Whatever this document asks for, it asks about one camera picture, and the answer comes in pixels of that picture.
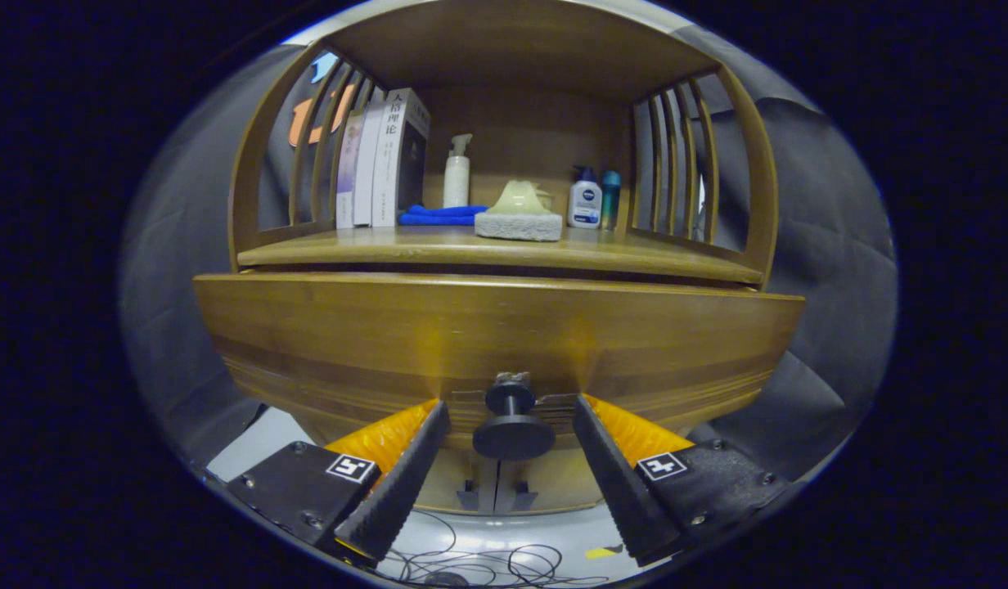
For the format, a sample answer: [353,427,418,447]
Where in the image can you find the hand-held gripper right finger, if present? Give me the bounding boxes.
[571,394,793,567]

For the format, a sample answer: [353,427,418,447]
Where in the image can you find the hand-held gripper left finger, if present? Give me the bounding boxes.
[224,399,452,567]

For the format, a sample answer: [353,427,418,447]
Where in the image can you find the wooden drawer with black knob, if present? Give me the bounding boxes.
[193,272,806,461]

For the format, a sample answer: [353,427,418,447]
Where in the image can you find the wooden cabinet door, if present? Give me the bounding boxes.
[414,446,498,515]
[497,446,615,512]

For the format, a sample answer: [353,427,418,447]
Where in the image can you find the wooden countertop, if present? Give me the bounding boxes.
[237,225,765,286]

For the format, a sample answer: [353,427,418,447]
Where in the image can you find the wooden cabinet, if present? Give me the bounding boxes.
[228,0,779,516]

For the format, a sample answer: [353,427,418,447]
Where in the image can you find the blue folded cloth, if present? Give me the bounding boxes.
[398,205,488,227]

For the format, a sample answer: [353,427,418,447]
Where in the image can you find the white bottle with blue cap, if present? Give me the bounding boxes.
[567,166,603,229]

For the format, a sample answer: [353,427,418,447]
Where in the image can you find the teal slim bottle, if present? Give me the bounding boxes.
[600,170,622,232]

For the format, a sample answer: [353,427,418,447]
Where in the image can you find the white pump bottle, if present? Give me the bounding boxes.
[443,133,474,209]

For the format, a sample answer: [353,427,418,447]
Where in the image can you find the thin lilac book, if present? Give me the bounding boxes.
[335,110,366,230]

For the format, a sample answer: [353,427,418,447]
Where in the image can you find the thin white book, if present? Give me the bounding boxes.
[353,102,388,228]

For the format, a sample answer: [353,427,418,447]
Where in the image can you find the thick white book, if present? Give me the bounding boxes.
[371,88,431,228]

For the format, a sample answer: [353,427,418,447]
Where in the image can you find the black floor cables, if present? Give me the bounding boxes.
[381,511,611,589]

